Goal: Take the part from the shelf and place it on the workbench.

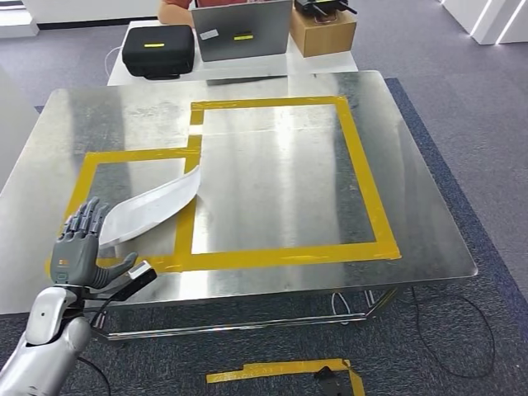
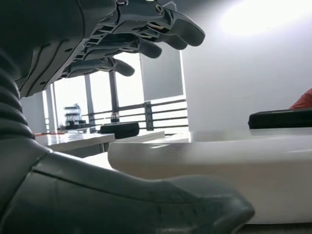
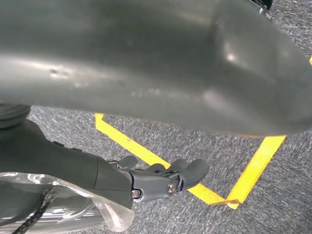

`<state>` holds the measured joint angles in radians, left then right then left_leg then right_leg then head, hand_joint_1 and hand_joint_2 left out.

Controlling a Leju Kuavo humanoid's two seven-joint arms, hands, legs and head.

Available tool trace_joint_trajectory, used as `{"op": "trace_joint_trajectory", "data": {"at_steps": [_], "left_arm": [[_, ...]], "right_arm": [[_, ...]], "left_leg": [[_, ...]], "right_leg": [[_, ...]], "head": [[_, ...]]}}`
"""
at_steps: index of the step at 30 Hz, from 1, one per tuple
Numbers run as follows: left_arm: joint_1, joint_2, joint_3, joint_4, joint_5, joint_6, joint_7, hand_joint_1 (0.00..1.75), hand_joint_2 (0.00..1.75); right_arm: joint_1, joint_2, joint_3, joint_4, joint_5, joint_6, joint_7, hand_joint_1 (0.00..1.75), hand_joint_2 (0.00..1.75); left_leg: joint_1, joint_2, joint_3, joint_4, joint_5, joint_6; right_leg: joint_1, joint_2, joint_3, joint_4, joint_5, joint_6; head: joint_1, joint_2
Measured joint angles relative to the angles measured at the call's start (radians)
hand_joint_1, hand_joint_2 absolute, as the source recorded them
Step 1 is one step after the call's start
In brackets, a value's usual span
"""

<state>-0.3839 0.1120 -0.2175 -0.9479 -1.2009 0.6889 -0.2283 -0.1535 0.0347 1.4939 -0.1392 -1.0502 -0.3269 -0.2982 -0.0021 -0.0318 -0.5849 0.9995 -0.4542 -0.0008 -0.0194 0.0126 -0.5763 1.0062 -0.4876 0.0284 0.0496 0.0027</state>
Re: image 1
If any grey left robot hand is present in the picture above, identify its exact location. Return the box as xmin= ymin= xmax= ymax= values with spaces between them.
xmin=50 ymin=196 xmax=139 ymax=290

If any white plastic body panel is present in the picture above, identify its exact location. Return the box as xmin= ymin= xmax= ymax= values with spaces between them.
xmin=98 ymin=165 xmax=201 ymax=248

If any steel workbench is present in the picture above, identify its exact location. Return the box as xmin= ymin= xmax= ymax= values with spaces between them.
xmin=0 ymin=69 xmax=478 ymax=342

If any dark robot body part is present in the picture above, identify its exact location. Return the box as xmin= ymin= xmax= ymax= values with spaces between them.
xmin=313 ymin=365 xmax=344 ymax=396

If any small yellow tape rectangle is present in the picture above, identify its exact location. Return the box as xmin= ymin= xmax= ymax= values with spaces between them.
xmin=45 ymin=134 xmax=204 ymax=275

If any black zip carry case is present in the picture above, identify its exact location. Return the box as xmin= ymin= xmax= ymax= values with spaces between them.
xmin=121 ymin=24 xmax=195 ymax=82

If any yellow floor tape outline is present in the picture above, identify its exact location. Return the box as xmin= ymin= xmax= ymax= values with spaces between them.
xmin=205 ymin=357 xmax=366 ymax=396

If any grey laptop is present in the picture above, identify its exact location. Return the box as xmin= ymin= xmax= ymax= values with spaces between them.
xmin=191 ymin=0 xmax=294 ymax=63

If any large yellow tape rectangle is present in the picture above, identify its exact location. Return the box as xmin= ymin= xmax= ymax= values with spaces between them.
xmin=173 ymin=96 xmax=402 ymax=273

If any brown cardboard box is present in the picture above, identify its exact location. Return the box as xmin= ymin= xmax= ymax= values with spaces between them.
xmin=289 ymin=7 xmax=358 ymax=59

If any black electronic device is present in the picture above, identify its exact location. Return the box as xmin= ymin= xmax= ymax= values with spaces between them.
xmin=293 ymin=0 xmax=358 ymax=17

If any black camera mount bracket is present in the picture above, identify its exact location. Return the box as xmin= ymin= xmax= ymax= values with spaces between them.
xmin=80 ymin=267 xmax=158 ymax=313

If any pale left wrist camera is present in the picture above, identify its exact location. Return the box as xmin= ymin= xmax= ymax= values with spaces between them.
xmin=127 ymin=260 xmax=158 ymax=286

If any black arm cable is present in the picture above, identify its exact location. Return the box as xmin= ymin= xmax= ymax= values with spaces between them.
xmin=76 ymin=355 xmax=112 ymax=396

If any black floor cable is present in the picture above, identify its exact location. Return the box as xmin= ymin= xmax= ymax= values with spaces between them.
xmin=412 ymin=285 xmax=496 ymax=380

